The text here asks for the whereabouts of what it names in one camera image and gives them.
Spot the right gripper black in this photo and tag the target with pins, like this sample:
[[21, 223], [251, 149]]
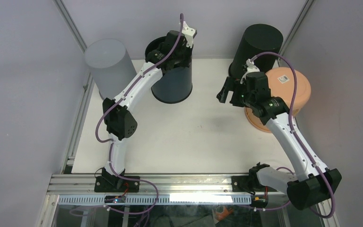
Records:
[[231, 84]]

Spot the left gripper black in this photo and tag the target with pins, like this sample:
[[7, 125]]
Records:
[[188, 50]]

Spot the dark blue plastic bucket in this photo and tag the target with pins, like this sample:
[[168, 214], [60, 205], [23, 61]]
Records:
[[176, 83]]

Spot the orange plastic bucket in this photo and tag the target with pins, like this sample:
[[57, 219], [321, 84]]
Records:
[[281, 84]]

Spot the black ribbed plastic bucket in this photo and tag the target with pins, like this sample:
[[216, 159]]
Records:
[[256, 39]]

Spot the grey plastic bucket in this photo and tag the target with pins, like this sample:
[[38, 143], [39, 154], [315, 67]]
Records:
[[110, 66]]

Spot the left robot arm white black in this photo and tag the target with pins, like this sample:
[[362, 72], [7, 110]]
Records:
[[121, 124]]

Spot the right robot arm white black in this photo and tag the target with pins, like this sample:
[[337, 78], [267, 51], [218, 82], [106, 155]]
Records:
[[313, 181]]

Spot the orange object below table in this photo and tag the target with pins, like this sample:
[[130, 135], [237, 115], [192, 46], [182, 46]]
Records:
[[221, 212]]

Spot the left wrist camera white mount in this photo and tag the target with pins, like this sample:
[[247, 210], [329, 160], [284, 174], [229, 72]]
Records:
[[189, 34]]

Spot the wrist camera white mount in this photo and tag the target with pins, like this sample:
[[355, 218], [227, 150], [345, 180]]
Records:
[[249, 67], [189, 34]]

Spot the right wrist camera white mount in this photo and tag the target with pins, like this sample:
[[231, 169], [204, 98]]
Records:
[[249, 67]]

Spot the right aluminium frame post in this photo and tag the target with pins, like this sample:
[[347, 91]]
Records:
[[296, 25]]

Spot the aluminium frame post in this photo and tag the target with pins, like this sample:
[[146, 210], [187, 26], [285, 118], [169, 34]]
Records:
[[71, 24], [296, 25]]

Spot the left aluminium frame post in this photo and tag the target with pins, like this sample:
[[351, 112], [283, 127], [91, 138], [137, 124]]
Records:
[[71, 24]]

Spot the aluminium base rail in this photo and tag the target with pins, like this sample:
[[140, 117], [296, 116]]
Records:
[[75, 184]]

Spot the white slotted cable duct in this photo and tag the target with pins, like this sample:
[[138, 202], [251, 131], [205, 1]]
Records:
[[171, 199]]

